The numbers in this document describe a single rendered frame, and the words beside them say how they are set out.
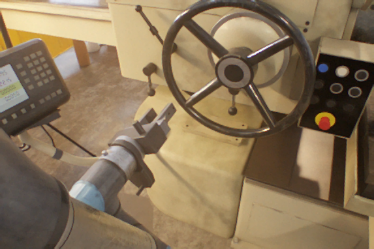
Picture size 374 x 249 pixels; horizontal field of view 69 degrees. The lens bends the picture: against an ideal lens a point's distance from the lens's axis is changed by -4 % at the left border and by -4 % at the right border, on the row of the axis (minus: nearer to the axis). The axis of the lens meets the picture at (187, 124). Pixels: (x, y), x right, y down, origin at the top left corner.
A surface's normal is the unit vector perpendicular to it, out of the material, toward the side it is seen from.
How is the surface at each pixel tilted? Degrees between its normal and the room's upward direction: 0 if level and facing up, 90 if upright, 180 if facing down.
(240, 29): 61
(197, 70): 90
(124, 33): 90
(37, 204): 69
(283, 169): 0
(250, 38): 83
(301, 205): 90
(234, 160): 0
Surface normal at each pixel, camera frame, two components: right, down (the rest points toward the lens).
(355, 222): -0.41, 0.61
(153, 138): 0.78, -0.16
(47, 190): 0.91, -0.38
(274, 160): -0.03, -0.76
